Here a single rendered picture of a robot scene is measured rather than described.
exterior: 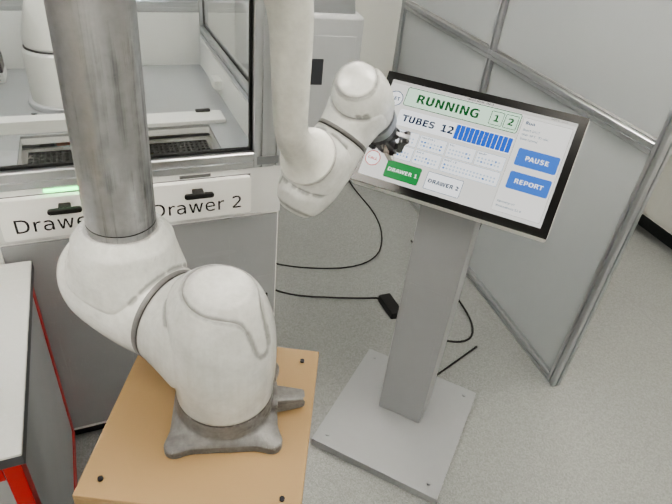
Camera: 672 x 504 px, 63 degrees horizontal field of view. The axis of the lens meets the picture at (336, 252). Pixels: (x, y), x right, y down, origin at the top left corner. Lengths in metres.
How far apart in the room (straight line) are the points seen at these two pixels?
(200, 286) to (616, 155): 1.58
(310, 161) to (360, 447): 1.26
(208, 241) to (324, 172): 0.73
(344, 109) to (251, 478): 0.61
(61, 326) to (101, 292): 0.86
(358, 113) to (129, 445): 0.65
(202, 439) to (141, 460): 0.09
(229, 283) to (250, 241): 0.86
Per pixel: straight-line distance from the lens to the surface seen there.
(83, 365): 1.83
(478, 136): 1.44
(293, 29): 0.76
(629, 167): 2.02
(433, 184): 1.41
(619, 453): 2.34
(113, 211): 0.82
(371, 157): 1.46
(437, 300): 1.68
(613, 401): 2.51
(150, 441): 0.96
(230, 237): 1.61
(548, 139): 1.44
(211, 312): 0.75
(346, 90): 0.95
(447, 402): 2.16
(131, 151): 0.78
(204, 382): 0.80
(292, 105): 0.82
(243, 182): 1.50
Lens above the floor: 1.63
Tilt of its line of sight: 35 degrees down
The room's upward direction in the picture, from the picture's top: 7 degrees clockwise
